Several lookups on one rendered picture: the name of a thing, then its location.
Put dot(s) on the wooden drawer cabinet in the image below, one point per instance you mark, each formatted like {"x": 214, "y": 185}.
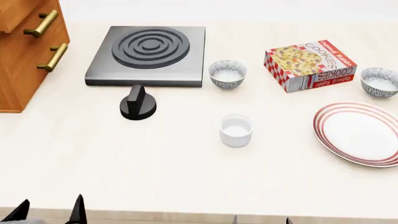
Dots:
{"x": 18, "y": 70}

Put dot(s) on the white plate red rings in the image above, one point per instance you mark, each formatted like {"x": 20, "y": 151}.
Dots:
{"x": 360, "y": 135}

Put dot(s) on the grey single-burner stove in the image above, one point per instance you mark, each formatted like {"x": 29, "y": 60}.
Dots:
{"x": 102, "y": 70}

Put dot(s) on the white ramekin cup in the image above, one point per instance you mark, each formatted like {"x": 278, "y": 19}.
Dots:
{"x": 235, "y": 137}

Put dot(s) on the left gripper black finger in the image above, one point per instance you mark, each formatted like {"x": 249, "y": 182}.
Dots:
{"x": 78, "y": 212}
{"x": 20, "y": 211}

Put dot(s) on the black stove knob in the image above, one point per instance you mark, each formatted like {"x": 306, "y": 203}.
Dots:
{"x": 138, "y": 107}

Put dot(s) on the patterned black white bowl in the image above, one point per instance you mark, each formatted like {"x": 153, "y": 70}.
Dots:
{"x": 377, "y": 89}
{"x": 227, "y": 81}

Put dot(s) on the oatmeal raisin cookies box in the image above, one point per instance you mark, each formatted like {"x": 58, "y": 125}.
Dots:
{"x": 304, "y": 60}

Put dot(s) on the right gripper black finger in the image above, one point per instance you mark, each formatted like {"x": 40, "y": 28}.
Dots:
{"x": 235, "y": 220}
{"x": 289, "y": 221}

